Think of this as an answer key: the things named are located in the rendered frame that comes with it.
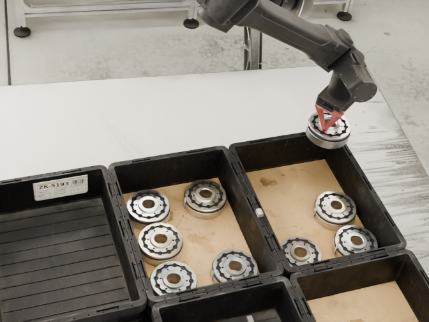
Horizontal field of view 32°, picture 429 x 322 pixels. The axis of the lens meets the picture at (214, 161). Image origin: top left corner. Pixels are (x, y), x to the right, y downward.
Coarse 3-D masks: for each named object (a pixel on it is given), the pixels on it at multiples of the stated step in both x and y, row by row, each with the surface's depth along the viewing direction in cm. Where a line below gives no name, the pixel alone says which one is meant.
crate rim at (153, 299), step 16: (128, 160) 175; (144, 160) 175; (160, 160) 177; (112, 176) 171; (240, 176) 175; (128, 224) 163; (256, 224) 166; (272, 256) 159; (272, 272) 156; (144, 288) 150; (192, 288) 152; (208, 288) 152
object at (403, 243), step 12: (300, 132) 188; (240, 144) 182; (252, 144) 183; (348, 156) 183; (240, 168) 177; (360, 168) 181; (252, 192) 172; (372, 192) 176; (264, 216) 167; (384, 216) 171; (396, 228) 168; (276, 240) 162; (276, 252) 160; (360, 252) 162; (372, 252) 163; (384, 252) 163; (288, 264) 158; (312, 264) 159; (324, 264) 159; (288, 276) 158
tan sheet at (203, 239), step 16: (176, 192) 183; (176, 208) 179; (176, 224) 176; (192, 224) 176; (208, 224) 177; (224, 224) 177; (192, 240) 173; (208, 240) 173; (224, 240) 174; (240, 240) 174; (192, 256) 170; (208, 256) 170; (208, 272) 167
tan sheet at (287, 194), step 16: (320, 160) 196; (256, 176) 189; (272, 176) 190; (288, 176) 190; (304, 176) 191; (320, 176) 192; (256, 192) 185; (272, 192) 186; (288, 192) 186; (304, 192) 187; (320, 192) 188; (272, 208) 182; (288, 208) 183; (304, 208) 183; (272, 224) 179; (288, 224) 179; (304, 224) 180; (352, 224) 181; (320, 240) 177
